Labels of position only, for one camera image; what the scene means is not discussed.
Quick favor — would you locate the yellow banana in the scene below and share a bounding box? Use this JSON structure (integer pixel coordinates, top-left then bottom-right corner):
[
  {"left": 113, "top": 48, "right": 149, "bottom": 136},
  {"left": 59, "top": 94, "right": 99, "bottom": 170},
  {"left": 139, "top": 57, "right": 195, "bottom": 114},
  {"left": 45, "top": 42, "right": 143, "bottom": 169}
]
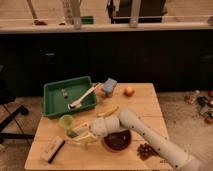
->
[{"left": 97, "top": 106, "right": 119, "bottom": 117}]

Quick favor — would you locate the small object in tray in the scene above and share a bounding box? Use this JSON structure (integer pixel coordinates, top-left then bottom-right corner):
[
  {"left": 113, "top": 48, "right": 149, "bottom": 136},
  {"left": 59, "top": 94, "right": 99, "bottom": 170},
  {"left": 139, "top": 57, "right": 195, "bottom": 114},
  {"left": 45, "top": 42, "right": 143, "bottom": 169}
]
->
[{"left": 62, "top": 89, "right": 68, "bottom": 99}]

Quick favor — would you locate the blue sponge block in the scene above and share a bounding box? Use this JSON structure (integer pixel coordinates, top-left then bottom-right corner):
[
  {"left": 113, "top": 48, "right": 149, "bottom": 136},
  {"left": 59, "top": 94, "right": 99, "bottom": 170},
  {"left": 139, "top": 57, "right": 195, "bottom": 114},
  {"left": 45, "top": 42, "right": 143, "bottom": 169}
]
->
[{"left": 102, "top": 78, "right": 117, "bottom": 97}]

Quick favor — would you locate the dark red bowl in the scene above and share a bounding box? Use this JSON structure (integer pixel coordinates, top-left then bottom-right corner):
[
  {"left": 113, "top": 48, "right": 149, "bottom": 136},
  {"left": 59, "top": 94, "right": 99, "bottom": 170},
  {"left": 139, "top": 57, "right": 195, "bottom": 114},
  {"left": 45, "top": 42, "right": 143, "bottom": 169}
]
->
[{"left": 102, "top": 130, "right": 132, "bottom": 152}]

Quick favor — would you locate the black office chair base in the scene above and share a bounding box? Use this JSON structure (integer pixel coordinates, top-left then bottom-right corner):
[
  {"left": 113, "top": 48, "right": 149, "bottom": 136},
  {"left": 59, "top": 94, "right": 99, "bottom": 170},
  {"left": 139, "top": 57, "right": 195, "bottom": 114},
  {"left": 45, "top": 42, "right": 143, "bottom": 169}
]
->
[{"left": 0, "top": 79, "right": 34, "bottom": 144}]

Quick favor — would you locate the orange apple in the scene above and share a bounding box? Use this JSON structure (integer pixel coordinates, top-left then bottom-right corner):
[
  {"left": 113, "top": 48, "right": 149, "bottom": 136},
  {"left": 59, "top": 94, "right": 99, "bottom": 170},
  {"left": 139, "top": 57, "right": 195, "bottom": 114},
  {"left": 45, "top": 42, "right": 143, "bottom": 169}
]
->
[{"left": 124, "top": 86, "right": 135, "bottom": 97}]

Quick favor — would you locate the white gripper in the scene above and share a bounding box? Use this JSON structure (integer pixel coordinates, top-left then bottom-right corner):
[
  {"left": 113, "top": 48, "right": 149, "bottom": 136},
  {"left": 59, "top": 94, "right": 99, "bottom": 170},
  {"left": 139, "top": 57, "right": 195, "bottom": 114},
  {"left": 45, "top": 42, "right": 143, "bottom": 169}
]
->
[{"left": 72, "top": 117, "right": 109, "bottom": 143}]

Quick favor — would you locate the green plastic cup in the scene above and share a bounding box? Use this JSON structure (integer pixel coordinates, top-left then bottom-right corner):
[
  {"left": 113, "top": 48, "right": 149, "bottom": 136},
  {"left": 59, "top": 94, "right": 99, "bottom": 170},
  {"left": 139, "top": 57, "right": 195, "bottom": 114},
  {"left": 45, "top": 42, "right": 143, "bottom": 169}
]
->
[{"left": 59, "top": 115, "right": 72, "bottom": 130}]

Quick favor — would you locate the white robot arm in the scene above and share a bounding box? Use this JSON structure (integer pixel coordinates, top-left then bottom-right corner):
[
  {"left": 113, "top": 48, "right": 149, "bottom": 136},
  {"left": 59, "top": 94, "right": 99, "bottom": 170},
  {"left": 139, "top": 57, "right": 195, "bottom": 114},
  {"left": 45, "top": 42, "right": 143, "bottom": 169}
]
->
[{"left": 74, "top": 109, "right": 213, "bottom": 171}]

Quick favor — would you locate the green pepper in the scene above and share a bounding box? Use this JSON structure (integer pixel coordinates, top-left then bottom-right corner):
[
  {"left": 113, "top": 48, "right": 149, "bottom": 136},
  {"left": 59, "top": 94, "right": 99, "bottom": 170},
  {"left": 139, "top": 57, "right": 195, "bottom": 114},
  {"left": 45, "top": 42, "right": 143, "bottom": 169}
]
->
[{"left": 66, "top": 130, "right": 78, "bottom": 138}]

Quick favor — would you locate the green plastic tray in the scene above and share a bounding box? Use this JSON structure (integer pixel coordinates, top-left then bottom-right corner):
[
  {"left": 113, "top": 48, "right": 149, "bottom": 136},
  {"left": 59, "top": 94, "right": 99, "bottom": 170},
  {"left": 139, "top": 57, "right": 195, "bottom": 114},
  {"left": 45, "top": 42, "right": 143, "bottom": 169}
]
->
[{"left": 43, "top": 76, "right": 96, "bottom": 119}]

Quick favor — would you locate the white paper cup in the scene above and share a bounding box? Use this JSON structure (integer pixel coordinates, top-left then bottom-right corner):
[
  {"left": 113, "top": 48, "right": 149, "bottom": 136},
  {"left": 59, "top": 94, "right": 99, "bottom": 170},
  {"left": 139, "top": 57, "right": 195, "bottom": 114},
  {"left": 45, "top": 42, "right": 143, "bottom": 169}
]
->
[{"left": 72, "top": 130, "right": 89, "bottom": 146}]

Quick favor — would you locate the bunch of dark grapes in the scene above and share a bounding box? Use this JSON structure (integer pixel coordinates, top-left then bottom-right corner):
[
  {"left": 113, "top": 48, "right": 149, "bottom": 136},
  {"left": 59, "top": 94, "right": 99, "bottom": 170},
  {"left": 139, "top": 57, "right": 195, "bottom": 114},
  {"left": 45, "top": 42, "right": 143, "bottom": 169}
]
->
[{"left": 137, "top": 143, "right": 158, "bottom": 160}]

